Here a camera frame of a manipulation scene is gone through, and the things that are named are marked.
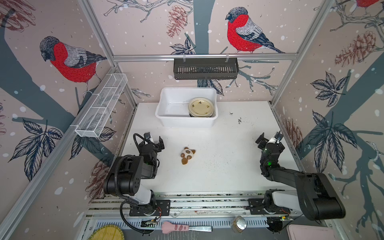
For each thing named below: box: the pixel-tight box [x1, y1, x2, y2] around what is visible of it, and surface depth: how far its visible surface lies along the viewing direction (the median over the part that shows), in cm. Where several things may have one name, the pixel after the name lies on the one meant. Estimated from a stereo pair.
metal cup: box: [233, 215, 248, 233], surface depth 61 cm
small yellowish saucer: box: [188, 97, 214, 117], surface depth 113 cm
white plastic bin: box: [155, 87, 219, 128], surface depth 113 cm
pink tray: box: [286, 224, 340, 240], surface depth 67 cm
